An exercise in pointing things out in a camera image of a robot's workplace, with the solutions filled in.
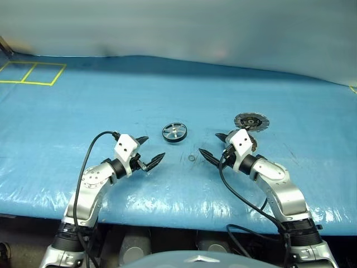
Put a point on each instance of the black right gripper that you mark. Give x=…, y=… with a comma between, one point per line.
x=228, y=155

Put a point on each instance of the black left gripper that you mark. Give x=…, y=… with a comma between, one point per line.
x=136, y=164

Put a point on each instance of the black spoked wheel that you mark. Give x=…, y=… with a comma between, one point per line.
x=174, y=133

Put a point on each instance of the grey cutting disc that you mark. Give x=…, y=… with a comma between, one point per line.
x=251, y=121

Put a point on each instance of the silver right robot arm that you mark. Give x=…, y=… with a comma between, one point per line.
x=281, y=192

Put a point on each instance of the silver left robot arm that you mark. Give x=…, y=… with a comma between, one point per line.
x=86, y=195

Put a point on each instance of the blue plastic table cover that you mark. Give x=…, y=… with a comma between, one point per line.
x=139, y=97

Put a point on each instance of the grey rounded robot leg part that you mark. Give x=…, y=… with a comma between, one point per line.
x=135, y=245
x=214, y=247

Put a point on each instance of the grey robot torso shell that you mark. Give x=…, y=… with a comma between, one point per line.
x=167, y=261

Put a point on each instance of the white foam backdrop sheet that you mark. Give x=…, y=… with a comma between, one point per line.
x=178, y=28

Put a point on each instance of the yellow tape double square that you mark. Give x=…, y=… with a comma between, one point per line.
x=28, y=74

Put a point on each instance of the short yellow tape strip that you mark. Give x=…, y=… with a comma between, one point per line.
x=353, y=89

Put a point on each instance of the black shoe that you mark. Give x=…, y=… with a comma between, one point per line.
x=4, y=250

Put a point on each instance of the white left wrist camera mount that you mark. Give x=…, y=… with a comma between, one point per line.
x=126, y=148

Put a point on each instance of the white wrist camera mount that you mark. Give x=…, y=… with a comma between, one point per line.
x=126, y=148
x=241, y=143

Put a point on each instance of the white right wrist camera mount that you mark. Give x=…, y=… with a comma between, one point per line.
x=241, y=143

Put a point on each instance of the dark metal frame bar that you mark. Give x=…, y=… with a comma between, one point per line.
x=6, y=47

